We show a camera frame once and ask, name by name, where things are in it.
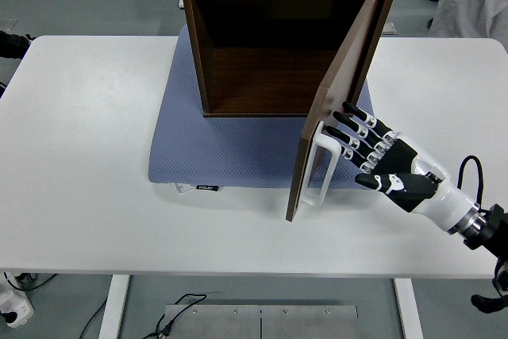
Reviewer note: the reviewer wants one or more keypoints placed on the black mat label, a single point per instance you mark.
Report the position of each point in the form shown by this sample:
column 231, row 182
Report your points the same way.
column 207, row 187

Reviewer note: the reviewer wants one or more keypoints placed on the white power strip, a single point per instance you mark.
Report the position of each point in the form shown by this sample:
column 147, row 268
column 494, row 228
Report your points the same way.
column 16, row 311

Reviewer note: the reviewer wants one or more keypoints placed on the white table leg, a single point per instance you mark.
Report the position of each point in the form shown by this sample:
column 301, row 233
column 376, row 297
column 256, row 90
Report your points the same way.
column 409, row 307
column 113, row 307

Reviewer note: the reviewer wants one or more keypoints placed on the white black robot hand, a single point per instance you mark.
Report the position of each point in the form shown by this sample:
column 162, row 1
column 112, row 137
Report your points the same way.
column 432, row 196

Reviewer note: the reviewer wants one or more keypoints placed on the white mat tag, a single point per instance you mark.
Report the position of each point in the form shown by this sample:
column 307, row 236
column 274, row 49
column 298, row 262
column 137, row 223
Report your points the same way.
column 183, row 188

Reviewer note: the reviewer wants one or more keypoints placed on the grey metal plate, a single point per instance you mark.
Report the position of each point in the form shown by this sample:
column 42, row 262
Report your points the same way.
column 238, row 323

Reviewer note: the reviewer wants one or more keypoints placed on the brown wooden cabinet door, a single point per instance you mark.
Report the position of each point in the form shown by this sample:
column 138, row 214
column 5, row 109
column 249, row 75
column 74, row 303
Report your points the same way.
column 353, row 57

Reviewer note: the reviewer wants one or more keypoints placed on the blue textured mat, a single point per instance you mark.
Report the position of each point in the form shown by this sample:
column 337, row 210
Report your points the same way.
column 238, row 148

